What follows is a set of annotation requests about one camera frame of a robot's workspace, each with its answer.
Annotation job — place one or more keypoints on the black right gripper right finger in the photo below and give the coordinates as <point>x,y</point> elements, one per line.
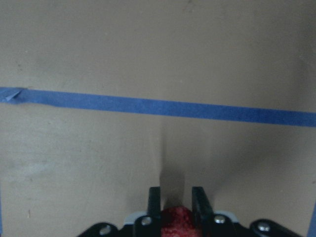
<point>202,211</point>

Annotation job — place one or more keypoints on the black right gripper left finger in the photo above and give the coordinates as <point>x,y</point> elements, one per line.
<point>154,211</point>

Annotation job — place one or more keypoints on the red strawberry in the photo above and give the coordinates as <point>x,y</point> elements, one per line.
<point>178,221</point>

